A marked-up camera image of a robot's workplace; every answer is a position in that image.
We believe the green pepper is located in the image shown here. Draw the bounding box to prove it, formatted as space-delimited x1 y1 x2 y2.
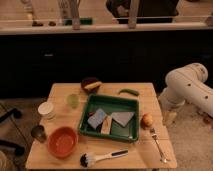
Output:
118 89 140 96

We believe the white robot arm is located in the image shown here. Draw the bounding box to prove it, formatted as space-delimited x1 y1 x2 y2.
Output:
158 63 213 126

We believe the dark brown bowl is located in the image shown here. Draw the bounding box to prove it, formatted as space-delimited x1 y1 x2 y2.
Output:
81 77 102 94

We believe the red bowl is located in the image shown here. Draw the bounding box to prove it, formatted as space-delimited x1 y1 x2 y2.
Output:
47 126 78 159

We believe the silver fork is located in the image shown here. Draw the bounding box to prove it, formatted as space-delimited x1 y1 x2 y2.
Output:
150 128 169 164

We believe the grey folded cloth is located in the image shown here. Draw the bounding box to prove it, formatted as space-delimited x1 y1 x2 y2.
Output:
111 112 134 127

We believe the beige sponge block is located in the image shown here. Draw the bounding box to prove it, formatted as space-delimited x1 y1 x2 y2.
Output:
101 116 112 134

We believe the green plastic tray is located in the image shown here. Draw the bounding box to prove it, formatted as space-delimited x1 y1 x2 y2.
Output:
78 95 139 143

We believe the wooden table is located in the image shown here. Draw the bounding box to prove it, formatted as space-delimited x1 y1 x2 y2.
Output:
26 83 177 171

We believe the blue sponge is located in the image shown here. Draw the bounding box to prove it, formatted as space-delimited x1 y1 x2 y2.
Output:
87 108 107 129

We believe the yellow corn cob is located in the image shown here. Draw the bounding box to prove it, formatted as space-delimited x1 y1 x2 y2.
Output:
84 81 102 91

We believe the green translucent cup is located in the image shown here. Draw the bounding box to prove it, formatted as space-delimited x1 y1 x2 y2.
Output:
67 94 79 109

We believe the white lidded cup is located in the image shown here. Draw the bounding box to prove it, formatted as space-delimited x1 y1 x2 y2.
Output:
38 101 55 120

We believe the metal cup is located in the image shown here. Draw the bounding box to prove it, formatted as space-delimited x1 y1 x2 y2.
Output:
31 125 47 143

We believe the black office chair base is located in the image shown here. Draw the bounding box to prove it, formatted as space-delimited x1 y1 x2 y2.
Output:
0 104 26 157

